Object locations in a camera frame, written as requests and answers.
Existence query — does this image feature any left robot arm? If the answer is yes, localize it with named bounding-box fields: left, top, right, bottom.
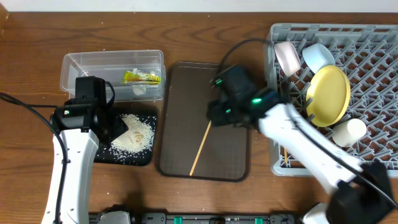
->
left=42, top=99, right=128, bottom=223

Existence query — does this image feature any green snack wrapper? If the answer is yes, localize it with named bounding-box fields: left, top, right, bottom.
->
left=122, top=68, right=161, bottom=85

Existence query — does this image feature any yellow plate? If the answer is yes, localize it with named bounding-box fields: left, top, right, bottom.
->
left=306, top=65, right=351, bottom=127

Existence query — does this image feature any dark brown tray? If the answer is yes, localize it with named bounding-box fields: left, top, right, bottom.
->
left=156, top=62, right=250, bottom=182

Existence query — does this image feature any small white green cup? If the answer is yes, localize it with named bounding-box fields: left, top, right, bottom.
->
left=331, top=118, right=367, bottom=147

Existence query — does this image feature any pink bowl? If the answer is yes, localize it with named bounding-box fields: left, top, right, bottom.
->
left=274, top=41, right=301, bottom=77

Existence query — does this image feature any black plastic bin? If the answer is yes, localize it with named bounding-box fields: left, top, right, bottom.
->
left=95, top=108, right=157, bottom=166

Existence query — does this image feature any wooden chopstick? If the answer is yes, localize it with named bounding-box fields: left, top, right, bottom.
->
left=189, top=121, right=212, bottom=177
left=284, top=148, right=288, bottom=165

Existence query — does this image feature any clear plastic bin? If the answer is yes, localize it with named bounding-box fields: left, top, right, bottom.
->
left=60, top=50, right=166, bottom=102

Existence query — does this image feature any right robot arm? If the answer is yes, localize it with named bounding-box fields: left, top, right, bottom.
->
left=206, top=90, right=397, bottom=223

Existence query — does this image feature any blue bowl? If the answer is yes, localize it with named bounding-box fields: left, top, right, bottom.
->
left=302, top=44, right=335, bottom=73

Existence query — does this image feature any grey dishwasher rack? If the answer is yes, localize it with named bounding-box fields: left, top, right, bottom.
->
left=264, top=23, right=397, bottom=179

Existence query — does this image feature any rice food waste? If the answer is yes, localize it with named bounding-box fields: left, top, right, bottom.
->
left=108, top=113, right=157, bottom=165

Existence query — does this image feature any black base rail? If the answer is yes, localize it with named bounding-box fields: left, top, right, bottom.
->
left=88, top=205, right=299, bottom=224

